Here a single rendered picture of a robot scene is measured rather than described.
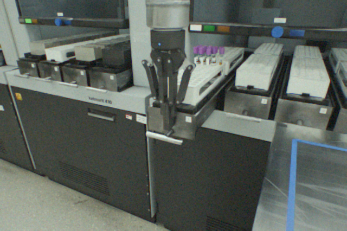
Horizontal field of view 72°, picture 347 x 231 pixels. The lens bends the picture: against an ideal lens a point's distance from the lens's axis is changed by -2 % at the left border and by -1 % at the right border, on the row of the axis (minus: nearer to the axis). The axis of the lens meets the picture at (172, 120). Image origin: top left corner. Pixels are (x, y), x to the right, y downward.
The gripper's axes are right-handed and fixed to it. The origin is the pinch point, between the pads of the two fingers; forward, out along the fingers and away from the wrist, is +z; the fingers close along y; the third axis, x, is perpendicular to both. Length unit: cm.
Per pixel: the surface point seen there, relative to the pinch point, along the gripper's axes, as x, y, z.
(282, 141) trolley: 4.7, -26.3, -2.0
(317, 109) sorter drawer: -22.3, -33.9, 0.4
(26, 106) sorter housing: -22, 95, 23
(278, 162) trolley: 11.9, -26.2, -2.0
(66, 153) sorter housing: -22, 72, 46
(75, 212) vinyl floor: -15, 67, 80
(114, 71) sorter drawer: -23.1, 34.7, -1.4
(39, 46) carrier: -30, 84, -7
